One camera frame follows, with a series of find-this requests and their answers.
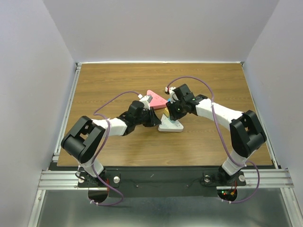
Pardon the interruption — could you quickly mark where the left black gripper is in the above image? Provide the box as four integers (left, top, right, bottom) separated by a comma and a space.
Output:
134, 107, 161, 128

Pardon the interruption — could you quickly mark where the yellow cube usb charger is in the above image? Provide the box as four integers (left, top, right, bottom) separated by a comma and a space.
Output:
163, 108, 169, 117

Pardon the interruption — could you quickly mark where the white triangular power strip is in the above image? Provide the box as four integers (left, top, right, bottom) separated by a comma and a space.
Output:
158, 114, 184, 132

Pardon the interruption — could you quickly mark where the pink triangular power strip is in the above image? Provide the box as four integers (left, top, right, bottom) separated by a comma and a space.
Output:
146, 90, 167, 109

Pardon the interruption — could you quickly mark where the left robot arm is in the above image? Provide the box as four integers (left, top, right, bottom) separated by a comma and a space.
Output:
61, 101, 161, 188

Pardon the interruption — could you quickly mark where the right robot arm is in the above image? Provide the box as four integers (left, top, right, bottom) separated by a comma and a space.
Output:
165, 84, 267, 184

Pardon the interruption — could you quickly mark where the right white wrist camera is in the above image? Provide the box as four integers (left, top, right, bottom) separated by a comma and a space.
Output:
165, 87, 178, 103

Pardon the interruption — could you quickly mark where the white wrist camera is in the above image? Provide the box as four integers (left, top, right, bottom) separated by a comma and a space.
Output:
138, 94, 153, 109
165, 87, 178, 103

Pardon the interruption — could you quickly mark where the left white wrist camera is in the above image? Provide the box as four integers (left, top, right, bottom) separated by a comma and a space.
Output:
138, 94, 153, 109

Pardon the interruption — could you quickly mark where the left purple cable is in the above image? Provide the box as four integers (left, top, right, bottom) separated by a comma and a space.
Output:
89, 91, 124, 207

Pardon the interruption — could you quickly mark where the aluminium frame rail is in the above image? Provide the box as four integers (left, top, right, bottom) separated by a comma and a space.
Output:
27, 61, 82, 227

